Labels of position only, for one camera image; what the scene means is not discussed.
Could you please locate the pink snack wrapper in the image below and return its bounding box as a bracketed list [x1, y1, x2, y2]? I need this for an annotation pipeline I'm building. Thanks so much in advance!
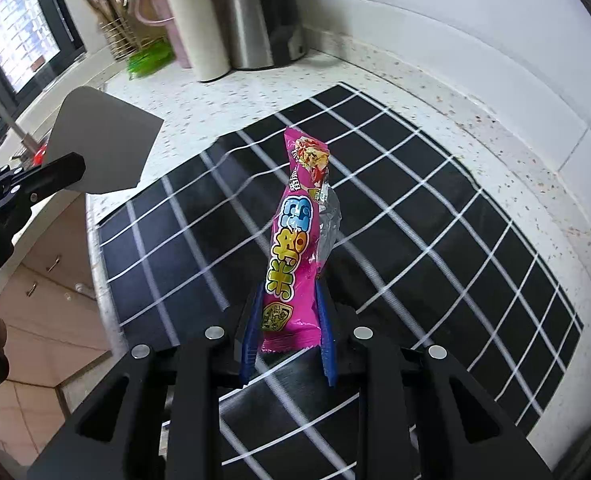
[261, 127, 341, 353]

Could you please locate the brown cardboard piece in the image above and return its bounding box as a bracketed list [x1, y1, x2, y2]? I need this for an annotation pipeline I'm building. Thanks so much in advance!
[43, 86, 163, 194]

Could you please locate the red bowl in sink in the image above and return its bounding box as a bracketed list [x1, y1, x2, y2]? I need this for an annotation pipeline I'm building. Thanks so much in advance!
[32, 144, 47, 167]

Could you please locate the chrome faucet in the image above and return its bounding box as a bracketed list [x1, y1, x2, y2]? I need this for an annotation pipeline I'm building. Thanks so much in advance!
[0, 102, 41, 156]

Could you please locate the black white checkered mat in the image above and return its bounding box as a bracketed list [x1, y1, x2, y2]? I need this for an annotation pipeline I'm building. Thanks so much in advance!
[95, 80, 585, 480]

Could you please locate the green drip tray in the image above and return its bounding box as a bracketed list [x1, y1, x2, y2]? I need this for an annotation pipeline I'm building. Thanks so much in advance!
[128, 38, 175, 79]

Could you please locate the white tumbler bottle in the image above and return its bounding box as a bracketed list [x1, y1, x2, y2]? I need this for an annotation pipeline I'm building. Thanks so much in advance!
[166, 0, 230, 82]

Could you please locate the stainless steel electric kettle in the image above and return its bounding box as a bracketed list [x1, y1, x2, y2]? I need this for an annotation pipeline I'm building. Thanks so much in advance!
[224, 0, 307, 70]

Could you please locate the wire utensil rack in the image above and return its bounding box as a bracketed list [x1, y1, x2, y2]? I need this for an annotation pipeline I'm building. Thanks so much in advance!
[84, 0, 166, 61]

